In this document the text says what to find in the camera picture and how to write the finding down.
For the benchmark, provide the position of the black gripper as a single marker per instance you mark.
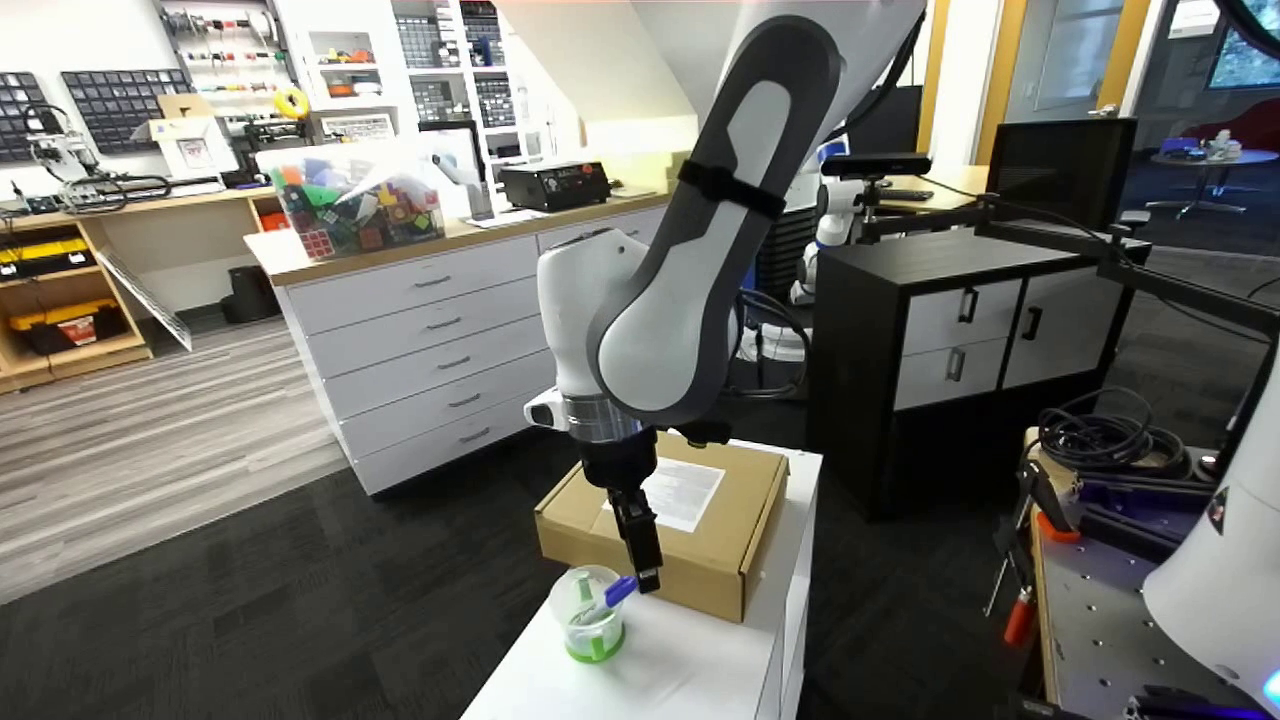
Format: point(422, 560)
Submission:
point(624, 464)

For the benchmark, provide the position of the blue capped marker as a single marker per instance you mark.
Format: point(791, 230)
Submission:
point(619, 588)

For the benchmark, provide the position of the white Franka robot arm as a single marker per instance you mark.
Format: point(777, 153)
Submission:
point(693, 267)

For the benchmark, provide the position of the brown cardboard box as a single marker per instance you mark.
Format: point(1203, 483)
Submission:
point(723, 560)

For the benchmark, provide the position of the black cabinet with white drawers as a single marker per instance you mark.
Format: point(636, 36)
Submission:
point(854, 403)

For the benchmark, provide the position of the white drawer cabinet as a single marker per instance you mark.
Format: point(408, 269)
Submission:
point(403, 334)

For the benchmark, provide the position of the black device on counter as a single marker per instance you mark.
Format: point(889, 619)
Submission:
point(552, 185)

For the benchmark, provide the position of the clear bin of colourful items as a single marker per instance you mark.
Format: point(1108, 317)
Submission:
point(361, 206)

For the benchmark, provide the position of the metal breadboard robot table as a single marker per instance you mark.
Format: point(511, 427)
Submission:
point(1107, 640)

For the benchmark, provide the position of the small black floor box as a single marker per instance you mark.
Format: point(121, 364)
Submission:
point(251, 295)

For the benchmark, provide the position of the black monitor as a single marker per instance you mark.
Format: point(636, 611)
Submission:
point(1061, 173)

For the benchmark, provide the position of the white shelving unit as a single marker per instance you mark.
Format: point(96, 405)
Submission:
point(386, 41)

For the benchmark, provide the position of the black metal boom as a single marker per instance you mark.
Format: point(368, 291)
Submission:
point(1175, 284)

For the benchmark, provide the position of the wooden shelf bench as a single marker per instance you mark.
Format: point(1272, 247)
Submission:
point(40, 291)

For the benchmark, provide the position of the round grey table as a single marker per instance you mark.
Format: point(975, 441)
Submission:
point(1203, 162)

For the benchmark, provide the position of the black stereo camera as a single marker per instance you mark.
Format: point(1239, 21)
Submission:
point(875, 167)

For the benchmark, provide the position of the white picture frame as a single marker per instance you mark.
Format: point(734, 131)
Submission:
point(194, 149)

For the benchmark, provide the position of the black wall tool panel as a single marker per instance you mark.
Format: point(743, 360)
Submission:
point(126, 109)
point(23, 113)

